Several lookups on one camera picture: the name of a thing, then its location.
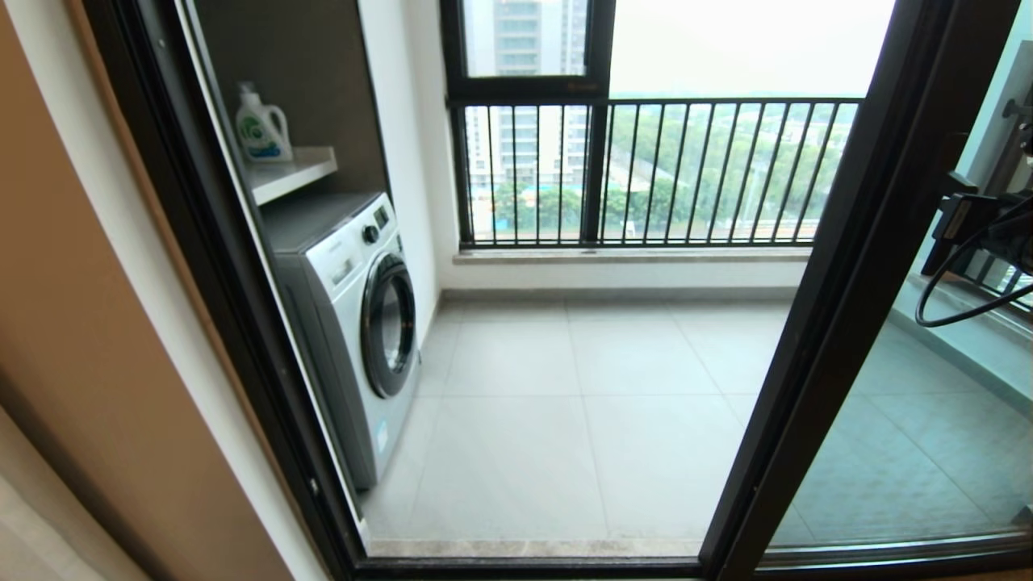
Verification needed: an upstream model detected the dark brown door handle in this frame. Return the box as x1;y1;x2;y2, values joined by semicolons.
920;171;979;277

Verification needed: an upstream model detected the dark brown sliding glass door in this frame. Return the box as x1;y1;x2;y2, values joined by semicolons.
701;0;1033;581

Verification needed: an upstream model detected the dark framed sliding glass door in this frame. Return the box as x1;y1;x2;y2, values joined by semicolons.
81;0;1033;581

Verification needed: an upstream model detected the short stone window sill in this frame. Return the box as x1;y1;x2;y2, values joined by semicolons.
904;274;1033;349

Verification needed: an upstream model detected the long black balcony railing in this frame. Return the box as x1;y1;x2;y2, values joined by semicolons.
464;97;863;247

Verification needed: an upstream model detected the long stone window sill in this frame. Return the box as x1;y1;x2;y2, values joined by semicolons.
452;248;812;267

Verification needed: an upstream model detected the dark brown fixed glass door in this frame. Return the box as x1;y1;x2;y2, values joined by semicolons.
759;0;1033;566

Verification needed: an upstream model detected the white front-load washing machine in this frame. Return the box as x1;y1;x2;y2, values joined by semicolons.
260;191;420;493

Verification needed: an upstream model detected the white detergent bottle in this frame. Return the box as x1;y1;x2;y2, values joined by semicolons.
234;81;295;165

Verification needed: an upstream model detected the white wall shelf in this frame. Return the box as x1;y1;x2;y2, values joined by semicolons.
244;145;339;207

